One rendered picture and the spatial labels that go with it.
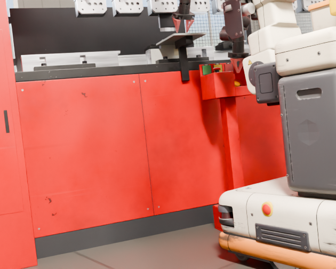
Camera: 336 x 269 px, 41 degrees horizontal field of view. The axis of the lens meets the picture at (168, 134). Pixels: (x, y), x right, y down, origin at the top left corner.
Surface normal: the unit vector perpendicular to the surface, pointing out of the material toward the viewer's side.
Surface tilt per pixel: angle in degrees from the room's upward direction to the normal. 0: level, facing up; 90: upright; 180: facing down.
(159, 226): 90
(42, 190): 90
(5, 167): 90
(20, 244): 90
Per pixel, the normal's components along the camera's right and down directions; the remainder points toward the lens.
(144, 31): 0.36, 0.00
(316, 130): -0.83, 0.14
